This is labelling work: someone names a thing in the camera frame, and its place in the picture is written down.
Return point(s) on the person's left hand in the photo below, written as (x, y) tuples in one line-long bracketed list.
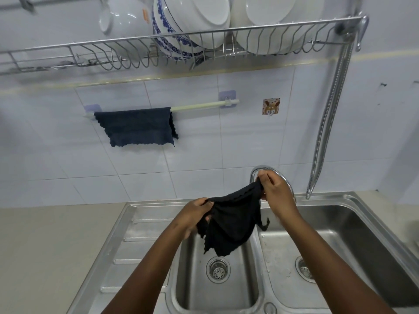
[(188, 217)]

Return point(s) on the person's right hand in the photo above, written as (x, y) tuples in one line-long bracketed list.
[(280, 197)]

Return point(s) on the person's left thumb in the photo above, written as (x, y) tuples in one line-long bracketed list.
[(203, 202)]

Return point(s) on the person's right thumb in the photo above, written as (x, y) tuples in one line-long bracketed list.
[(265, 192)]

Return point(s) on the black dish cloth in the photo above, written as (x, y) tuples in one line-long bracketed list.
[(232, 219)]

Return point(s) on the person's left forearm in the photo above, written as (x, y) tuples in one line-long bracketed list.
[(147, 271)]

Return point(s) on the person's right forearm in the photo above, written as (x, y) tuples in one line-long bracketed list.
[(327, 261)]

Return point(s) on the chrome curved faucet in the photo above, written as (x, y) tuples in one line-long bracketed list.
[(284, 179)]

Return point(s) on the round steel drain strainer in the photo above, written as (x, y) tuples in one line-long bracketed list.
[(304, 269), (218, 270)]

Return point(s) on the stainless steel double sink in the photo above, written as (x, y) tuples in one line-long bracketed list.
[(343, 232)]

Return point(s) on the white towel bar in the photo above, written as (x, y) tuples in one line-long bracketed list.
[(203, 105)]

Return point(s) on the dark blue hanging cloth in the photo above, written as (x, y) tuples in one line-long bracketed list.
[(137, 127)]

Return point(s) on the blue patterned white bowl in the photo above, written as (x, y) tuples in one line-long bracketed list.
[(162, 35)]

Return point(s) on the large white plate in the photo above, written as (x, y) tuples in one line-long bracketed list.
[(307, 16)]

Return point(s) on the small white plate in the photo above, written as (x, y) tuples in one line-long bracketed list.
[(270, 8)]

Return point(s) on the plain white bowl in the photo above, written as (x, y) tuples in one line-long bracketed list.
[(199, 16)]

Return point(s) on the small white bowl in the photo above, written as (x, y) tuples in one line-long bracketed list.
[(126, 16)]

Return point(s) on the cartoon adhesive wall hook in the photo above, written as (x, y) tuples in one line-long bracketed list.
[(271, 106)]

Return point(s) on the steel wall rail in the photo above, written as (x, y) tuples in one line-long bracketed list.
[(49, 3)]

